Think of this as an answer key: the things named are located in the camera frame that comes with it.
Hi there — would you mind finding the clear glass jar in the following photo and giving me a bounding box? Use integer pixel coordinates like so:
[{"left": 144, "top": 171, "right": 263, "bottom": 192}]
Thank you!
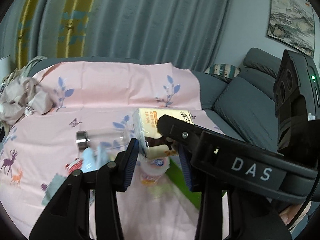
[{"left": 75, "top": 128, "right": 135, "bottom": 151}]

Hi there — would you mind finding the crumpled beige cloth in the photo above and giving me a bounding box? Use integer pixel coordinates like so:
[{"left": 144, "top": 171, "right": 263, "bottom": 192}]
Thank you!
[{"left": 1, "top": 56, "right": 54, "bottom": 129}]

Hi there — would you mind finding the person's right hand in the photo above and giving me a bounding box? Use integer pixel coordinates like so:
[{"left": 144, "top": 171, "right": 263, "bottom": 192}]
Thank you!
[{"left": 279, "top": 202, "right": 312, "bottom": 229}]

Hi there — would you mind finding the striped cushion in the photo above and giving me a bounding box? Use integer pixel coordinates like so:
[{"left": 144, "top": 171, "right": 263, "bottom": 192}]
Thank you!
[{"left": 204, "top": 63, "right": 241, "bottom": 83}]

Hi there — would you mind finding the yellow tissue paper pack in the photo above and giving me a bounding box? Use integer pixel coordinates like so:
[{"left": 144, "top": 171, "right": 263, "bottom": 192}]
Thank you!
[{"left": 133, "top": 108, "right": 194, "bottom": 159}]

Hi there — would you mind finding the green cardboard box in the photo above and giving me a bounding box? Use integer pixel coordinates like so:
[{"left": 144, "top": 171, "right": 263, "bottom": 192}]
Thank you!
[{"left": 164, "top": 157, "right": 227, "bottom": 210}]

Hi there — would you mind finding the grey green knitted cloth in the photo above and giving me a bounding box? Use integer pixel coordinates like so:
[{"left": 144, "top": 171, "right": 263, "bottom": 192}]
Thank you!
[{"left": 41, "top": 173, "right": 67, "bottom": 206}]

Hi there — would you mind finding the light blue plush elephant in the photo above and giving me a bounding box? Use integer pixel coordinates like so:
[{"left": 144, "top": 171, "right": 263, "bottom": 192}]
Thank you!
[{"left": 80, "top": 142, "right": 115, "bottom": 173}]

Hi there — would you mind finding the landscape painting left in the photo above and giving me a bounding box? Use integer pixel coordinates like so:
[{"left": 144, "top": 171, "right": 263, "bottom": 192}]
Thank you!
[{"left": 267, "top": 0, "right": 316, "bottom": 57}]

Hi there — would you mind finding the pink floral cloth sheet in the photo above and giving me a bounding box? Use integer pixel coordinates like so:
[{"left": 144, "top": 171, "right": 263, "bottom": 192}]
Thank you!
[{"left": 1, "top": 61, "right": 224, "bottom": 239}]

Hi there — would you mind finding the pink Wrigley's gum jar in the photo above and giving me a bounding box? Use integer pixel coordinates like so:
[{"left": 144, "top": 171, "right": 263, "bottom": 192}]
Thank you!
[{"left": 138, "top": 155, "right": 170, "bottom": 186}]

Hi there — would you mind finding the grey sofa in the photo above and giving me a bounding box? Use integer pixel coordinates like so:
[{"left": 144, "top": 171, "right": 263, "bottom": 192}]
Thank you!
[{"left": 191, "top": 47, "right": 320, "bottom": 233}]

